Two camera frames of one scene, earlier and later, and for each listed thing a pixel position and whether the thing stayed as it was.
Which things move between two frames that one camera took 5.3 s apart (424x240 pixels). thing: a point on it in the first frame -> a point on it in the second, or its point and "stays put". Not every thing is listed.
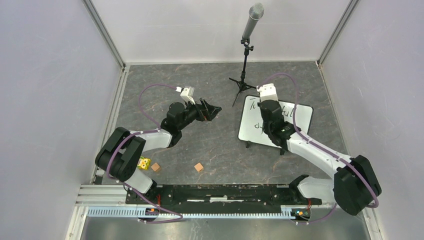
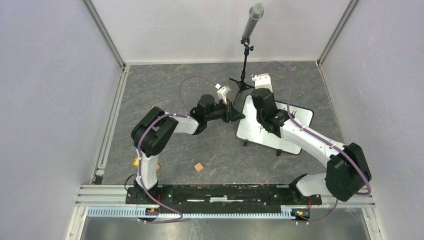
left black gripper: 202,110 -> 231,113
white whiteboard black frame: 251,128 stays put
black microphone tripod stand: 242,85 stays put
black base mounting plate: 222,199 stays put
